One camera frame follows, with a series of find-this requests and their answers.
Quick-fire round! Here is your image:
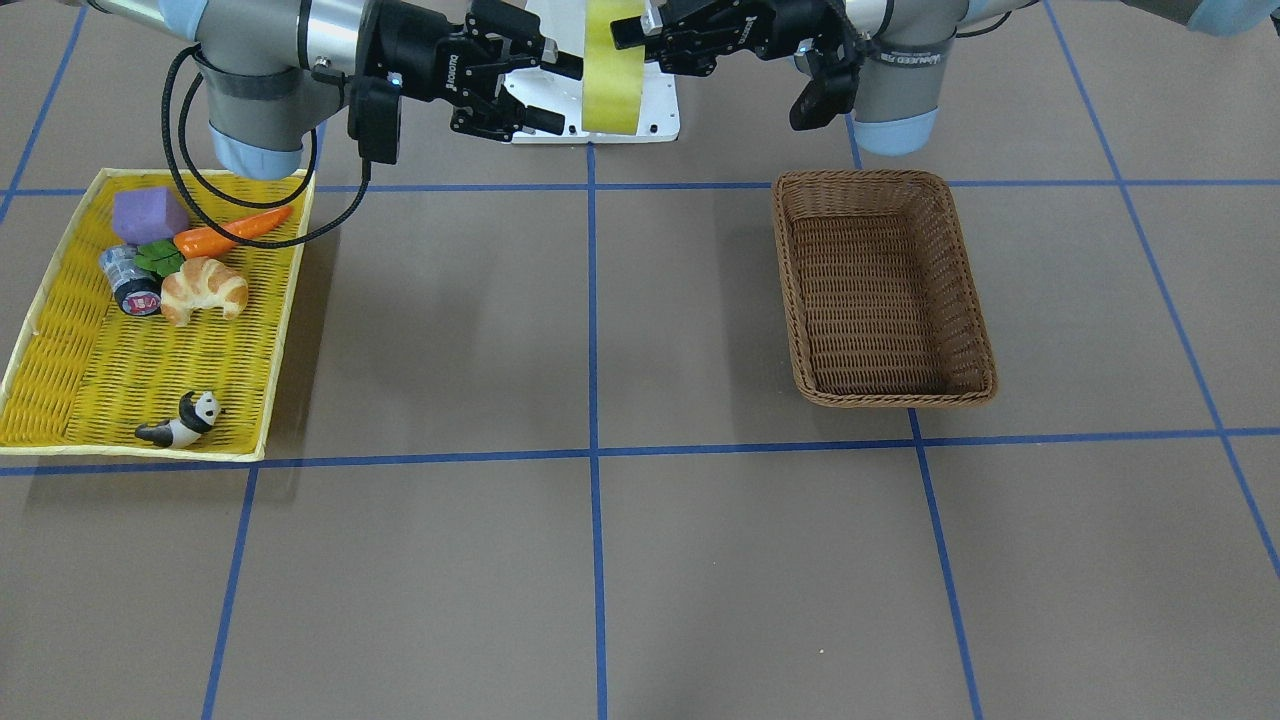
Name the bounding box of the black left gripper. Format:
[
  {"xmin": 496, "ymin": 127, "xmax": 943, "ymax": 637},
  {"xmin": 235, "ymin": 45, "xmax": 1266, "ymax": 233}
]
[{"xmin": 611, "ymin": 1, "xmax": 849, "ymax": 76}]

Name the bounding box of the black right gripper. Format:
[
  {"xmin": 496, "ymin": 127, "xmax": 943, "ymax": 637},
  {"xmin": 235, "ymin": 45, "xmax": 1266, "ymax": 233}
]
[{"xmin": 366, "ymin": 1, "xmax": 584, "ymax": 141}]

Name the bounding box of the yellow clear tape roll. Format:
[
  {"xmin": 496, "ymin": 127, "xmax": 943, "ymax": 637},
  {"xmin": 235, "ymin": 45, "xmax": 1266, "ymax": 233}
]
[{"xmin": 582, "ymin": 1, "xmax": 645, "ymax": 136}]

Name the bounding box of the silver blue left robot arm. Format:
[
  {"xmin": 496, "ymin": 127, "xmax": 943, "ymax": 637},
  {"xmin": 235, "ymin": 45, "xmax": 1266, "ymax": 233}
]
[{"xmin": 608, "ymin": 1, "xmax": 1025, "ymax": 158}]

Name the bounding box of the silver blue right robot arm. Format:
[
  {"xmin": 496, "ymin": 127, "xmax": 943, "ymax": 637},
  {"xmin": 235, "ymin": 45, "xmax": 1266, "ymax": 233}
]
[{"xmin": 92, "ymin": 1, "xmax": 582, "ymax": 181}]

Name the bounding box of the brown wicker basket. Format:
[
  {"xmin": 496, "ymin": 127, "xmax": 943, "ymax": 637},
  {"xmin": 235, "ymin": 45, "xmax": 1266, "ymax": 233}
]
[{"xmin": 772, "ymin": 170, "xmax": 998, "ymax": 409}]

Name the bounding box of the yellow woven basket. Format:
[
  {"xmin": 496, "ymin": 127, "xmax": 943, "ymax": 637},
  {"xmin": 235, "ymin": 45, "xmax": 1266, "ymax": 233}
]
[{"xmin": 1, "ymin": 168, "xmax": 305, "ymax": 462}]

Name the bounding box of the orange toy carrot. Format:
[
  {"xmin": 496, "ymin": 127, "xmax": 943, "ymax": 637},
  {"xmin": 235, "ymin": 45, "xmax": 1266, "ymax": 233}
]
[{"xmin": 172, "ymin": 206, "xmax": 293, "ymax": 259}]

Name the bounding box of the toy croissant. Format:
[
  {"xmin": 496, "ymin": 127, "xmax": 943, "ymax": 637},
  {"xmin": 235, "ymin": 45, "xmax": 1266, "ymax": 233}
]
[{"xmin": 160, "ymin": 258, "xmax": 250, "ymax": 327}]

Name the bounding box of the purple foam block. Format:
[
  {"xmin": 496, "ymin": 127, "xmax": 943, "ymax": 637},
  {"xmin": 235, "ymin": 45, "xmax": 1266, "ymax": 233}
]
[{"xmin": 111, "ymin": 186, "xmax": 191, "ymax": 246}]

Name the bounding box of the dark blue labelled can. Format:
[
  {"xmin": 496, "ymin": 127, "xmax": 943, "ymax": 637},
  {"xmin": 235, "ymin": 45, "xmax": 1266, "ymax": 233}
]
[{"xmin": 99, "ymin": 243, "xmax": 161, "ymax": 316}]

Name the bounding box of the toy panda figure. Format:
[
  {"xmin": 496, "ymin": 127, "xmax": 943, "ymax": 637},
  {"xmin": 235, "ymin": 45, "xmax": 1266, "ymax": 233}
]
[{"xmin": 133, "ymin": 391, "xmax": 223, "ymax": 448}]

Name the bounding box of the white central pedestal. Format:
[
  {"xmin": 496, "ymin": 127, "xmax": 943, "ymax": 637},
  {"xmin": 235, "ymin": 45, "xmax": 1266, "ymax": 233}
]
[{"xmin": 506, "ymin": 1, "xmax": 680, "ymax": 145}]

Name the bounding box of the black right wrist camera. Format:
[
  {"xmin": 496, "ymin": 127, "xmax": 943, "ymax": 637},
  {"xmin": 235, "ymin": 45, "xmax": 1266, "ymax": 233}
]
[{"xmin": 348, "ymin": 76, "xmax": 401, "ymax": 165}]

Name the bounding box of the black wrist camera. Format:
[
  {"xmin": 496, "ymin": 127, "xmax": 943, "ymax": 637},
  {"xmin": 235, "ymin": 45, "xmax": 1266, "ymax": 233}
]
[
  {"xmin": 788, "ymin": 54, "xmax": 863, "ymax": 131},
  {"xmin": 348, "ymin": 76, "xmax": 401, "ymax": 165}
]

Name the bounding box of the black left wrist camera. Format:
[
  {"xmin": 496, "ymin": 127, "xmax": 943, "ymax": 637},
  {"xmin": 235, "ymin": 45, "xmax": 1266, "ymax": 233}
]
[{"xmin": 788, "ymin": 54, "xmax": 863, "ymax": 131}]

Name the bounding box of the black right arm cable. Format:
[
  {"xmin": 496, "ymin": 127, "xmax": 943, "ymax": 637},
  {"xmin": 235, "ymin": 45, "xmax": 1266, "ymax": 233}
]
[{"xmin": 160, "ymin": 44, "xmax": 372, "ymax": 250}]

